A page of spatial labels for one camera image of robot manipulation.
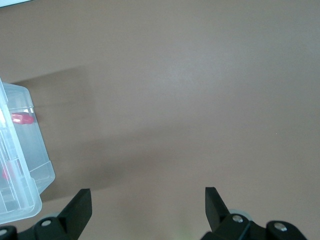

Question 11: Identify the clear ribbed plastic lid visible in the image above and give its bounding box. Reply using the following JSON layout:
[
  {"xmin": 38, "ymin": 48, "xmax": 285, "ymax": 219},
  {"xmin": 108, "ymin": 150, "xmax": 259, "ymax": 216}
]
[{"xmin": 0, "ymin": 79, "xmax": 43, "ymax": 223}]

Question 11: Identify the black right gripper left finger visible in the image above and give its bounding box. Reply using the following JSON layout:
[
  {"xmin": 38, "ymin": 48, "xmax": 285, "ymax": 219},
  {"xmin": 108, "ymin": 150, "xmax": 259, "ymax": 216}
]
[{"xmin": 34, "ymin": 188, "xmax": 93, "ymax": 240}]

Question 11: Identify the clear plastic storage box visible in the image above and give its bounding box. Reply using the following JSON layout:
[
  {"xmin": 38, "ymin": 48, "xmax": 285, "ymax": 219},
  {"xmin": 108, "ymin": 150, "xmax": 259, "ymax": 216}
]
[{"xmin": 0, "ymin": 78, "xmax": 56, "ymax": 223}]

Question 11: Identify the red block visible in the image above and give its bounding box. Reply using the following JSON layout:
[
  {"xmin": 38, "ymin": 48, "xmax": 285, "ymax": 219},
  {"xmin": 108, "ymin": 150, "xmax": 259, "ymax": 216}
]
[{"xmin": 11, "ymin": 112, "xmax": 35, "ymax": 125}]

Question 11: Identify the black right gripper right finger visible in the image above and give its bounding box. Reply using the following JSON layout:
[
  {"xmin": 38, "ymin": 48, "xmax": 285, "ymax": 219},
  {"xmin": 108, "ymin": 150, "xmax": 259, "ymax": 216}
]
[{"xmin": 201, "ymin": 186, "xmax": 251, "ymax": 240}]

